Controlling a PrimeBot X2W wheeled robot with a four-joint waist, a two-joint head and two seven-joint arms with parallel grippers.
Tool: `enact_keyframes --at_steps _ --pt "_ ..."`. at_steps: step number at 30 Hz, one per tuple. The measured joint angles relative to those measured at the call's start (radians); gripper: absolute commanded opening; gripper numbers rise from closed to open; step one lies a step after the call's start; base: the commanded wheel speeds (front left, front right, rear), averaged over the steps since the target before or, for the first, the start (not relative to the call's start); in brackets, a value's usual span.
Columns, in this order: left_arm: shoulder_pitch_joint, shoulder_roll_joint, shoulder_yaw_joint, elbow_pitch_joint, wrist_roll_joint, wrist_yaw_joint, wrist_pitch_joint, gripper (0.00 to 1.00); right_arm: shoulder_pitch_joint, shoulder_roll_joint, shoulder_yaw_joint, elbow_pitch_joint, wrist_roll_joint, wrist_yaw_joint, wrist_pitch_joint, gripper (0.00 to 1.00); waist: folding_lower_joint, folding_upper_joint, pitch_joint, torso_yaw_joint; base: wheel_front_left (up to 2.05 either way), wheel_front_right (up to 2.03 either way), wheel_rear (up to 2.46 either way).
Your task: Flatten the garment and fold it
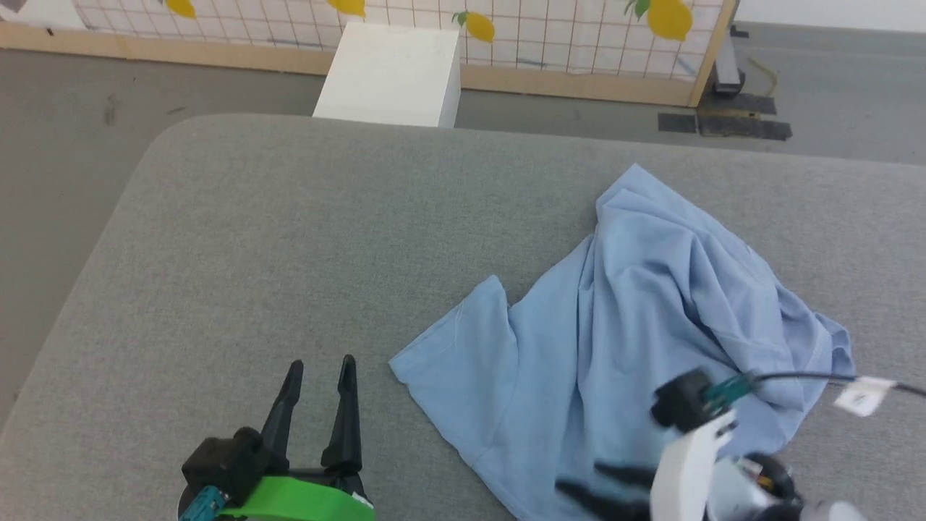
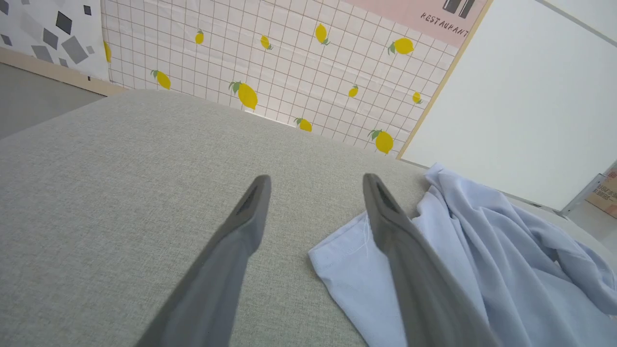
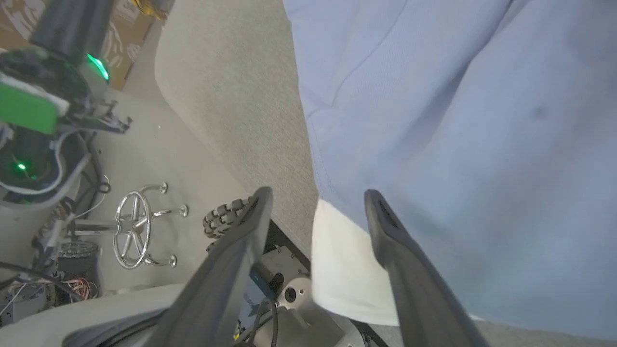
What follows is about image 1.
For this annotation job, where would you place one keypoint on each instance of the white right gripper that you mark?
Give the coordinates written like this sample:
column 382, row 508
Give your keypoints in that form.
column 687, row 470

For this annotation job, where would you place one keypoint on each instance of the white box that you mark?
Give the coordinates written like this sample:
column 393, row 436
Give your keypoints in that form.
column 394, row 72

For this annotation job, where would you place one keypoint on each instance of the teal camera connector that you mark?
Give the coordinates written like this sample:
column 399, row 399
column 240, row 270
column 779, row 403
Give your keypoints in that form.
column 727, row 389
column 202, row 504

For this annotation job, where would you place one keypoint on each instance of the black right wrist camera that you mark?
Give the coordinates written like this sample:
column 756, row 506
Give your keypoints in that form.
column 684, row 398

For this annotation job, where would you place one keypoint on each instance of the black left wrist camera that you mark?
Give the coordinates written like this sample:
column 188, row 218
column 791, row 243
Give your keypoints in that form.
column 228, row 456

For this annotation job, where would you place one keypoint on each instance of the small black floor mat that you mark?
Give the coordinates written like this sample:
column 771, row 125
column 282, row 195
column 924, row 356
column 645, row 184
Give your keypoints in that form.
column 677, row 123

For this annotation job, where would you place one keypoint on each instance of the teal left camera connector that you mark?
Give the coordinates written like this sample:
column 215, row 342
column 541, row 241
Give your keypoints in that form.
column 202, row 504

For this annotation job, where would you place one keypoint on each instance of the large black floor mat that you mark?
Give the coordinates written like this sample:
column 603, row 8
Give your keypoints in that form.
column 745, row 123

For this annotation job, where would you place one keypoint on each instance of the grey metal panel stand foot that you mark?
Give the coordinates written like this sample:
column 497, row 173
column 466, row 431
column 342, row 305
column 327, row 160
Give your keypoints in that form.
column 727, row 69

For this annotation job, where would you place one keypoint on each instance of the light blue polo shirt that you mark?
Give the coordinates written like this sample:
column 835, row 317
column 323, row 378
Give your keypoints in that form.
column 615, row 347

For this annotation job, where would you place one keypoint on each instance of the teal right camera connector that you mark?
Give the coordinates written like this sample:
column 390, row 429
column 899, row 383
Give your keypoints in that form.
column 727, row 389

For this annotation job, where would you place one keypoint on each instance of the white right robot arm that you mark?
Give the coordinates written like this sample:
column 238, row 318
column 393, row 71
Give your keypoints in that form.
column 759, row 492

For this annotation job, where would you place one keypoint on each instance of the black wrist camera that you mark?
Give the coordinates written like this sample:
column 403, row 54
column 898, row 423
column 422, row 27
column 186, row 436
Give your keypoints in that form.
column 228, row 456
column 684, row 398

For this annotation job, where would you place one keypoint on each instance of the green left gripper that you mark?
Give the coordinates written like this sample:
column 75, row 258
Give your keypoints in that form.
column 304, row 501

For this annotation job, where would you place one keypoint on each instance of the lemon print grid partition panel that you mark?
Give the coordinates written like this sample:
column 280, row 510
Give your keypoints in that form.
column 564, row 36

